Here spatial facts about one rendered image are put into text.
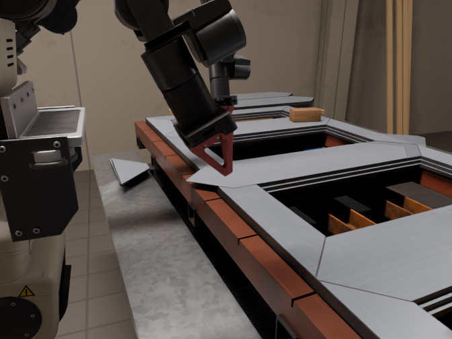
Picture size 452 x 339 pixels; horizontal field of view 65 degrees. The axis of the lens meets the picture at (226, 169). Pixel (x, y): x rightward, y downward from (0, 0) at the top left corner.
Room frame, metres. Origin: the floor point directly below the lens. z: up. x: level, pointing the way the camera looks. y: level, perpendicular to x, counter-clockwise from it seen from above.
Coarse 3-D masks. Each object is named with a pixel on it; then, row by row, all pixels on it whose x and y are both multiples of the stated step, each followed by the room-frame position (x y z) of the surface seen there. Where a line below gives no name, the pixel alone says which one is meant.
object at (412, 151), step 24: (240, 120) 1.63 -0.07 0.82; (168, 144) 1.21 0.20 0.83; (216, 144) 1.22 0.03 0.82; (384, 144) 1.15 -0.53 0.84; (408, 144) 1.15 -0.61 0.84; (192, 168) 0.96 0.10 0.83; (360, 168) 0.93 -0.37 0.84; (384, 168) 0.96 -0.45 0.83; (408, 168) 0.99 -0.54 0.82; (432, 168) 0.97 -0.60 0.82; (216, 192) 0.80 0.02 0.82; (240, 216) 0.67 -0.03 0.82; (264, 240) 0.58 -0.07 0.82; (288, 264) 0.51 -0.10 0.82; (312, 288) 0.44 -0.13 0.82; (336, 312) 0.39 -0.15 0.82; (432, 312) 0.39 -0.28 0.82; (360, 336) 0.35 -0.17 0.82
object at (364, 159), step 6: (330, 150) 1.08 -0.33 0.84; (336, 150) 1.08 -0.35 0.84; (342, 150) 1.08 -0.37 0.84; (348, 150) 1.08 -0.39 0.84; (354, 150) 1.08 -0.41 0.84; (348, 156) 1.02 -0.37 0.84; (354, 156) 1.02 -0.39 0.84; (360, 156) 1.02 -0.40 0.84; (366, 156) 1.02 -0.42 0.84; (372, 156) 1.02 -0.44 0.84; (360, 162) 0.96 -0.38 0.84; (366, 162) 0.96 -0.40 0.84; (372, 162) 0.96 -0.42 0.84; (378, 162) 0.96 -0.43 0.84
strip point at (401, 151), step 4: (368, 144) 1.14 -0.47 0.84; (372, 144) 1.14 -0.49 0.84; (376, 144) 1.14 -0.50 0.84; (380, 144) 1.14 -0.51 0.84; (380, 148) 1.10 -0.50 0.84; (384, 148) 1.10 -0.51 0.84; (388, 148) 1.10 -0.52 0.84; (392, 148) 1.10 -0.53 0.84; (396, 148) 1.10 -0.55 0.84; (400, 148) 1.10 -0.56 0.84; (404, 148) 1.10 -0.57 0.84; (392, 152) 1.05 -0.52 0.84; (396, 152) 1.05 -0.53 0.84; (400, 152) 1.05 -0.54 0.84; (404, 152) 1.05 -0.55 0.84; (404, 156) 1.02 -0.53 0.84
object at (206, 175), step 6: (204, 168) 0.91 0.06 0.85; (210, 168) 0.91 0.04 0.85; (198, 174) 0.86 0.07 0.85; (204, 174) 0.86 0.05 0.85; (210, 174) 0.86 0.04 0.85; (216, 174) 0.86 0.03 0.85; (204, 180) 0.82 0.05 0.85; (210, 180) 0.82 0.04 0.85; (216, 180) 0.82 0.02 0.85; (222, 180) 0.82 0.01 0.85; (222, 186) 0.78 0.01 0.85; (228, 186) 0.78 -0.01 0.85
